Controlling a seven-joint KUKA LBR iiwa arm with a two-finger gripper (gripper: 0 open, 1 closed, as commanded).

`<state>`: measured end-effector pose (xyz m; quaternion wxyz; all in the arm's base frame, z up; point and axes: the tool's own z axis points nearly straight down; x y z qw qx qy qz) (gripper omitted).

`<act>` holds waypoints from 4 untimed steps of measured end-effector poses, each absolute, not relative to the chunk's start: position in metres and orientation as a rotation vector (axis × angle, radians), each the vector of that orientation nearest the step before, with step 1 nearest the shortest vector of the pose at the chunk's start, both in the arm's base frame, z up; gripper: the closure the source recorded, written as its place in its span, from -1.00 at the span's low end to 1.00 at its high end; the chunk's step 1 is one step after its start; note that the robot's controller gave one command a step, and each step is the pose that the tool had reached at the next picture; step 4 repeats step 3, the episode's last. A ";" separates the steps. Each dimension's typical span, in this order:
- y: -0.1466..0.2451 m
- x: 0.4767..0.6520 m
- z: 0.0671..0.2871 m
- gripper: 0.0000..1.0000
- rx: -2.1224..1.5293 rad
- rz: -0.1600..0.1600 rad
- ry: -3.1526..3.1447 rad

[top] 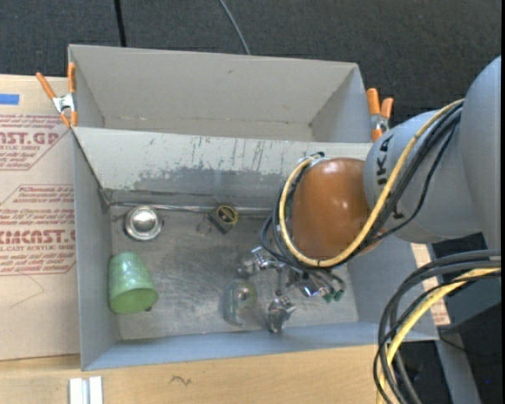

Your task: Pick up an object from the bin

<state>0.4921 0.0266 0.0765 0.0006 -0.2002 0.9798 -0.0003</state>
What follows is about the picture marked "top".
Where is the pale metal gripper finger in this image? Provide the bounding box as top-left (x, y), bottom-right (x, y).
top-left (236, 247), bottom-right (280, 279)
top-left (267, 295), bottom-right (297, 334)

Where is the clear glass jar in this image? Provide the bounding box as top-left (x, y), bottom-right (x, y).
top-left (222, 278), bottom-right (259, 328)

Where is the grey metal bin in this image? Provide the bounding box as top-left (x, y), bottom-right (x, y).
top-left (66, 43), bottom-right (439, 372)

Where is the clear round glass dish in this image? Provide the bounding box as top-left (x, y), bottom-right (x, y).
top-left (123, 205), bottom-right (166, 242)

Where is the green plastic cup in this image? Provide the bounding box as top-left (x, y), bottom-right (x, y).
top-left (107, 250), bottom-right (160, 316)

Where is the brown cardboard board red print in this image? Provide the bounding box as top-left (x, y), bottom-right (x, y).
top-left (0, 72), bottom-right (452, 364)

